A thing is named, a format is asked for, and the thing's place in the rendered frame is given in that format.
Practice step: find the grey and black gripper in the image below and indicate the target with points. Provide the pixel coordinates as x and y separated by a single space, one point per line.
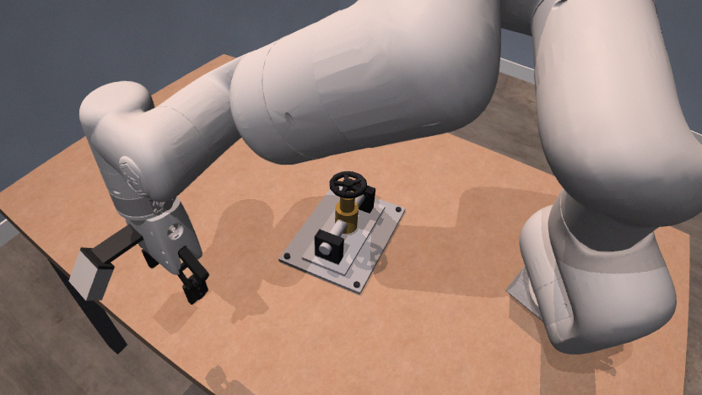
165 242

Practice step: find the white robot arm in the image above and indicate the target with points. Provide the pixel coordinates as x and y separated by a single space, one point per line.
388 71

